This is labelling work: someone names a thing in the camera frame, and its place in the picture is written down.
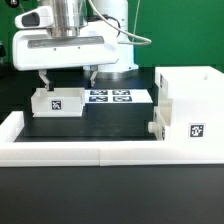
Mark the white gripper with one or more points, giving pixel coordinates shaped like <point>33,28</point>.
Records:
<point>57,36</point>

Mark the white drawer tray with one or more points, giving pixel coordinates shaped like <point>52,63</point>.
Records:
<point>161,123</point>
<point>61,102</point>

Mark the white drawer cabinet box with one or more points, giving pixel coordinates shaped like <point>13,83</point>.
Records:
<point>197,95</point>

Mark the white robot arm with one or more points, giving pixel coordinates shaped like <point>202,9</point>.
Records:
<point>113,17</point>

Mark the white marker tag sheet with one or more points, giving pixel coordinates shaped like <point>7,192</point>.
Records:
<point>117,96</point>

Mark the black raised platform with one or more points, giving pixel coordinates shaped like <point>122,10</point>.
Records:
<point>113,122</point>

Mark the black stand on left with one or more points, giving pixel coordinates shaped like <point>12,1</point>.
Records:
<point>5,67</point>

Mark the white foam border frame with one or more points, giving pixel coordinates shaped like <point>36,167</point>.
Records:
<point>116,153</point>

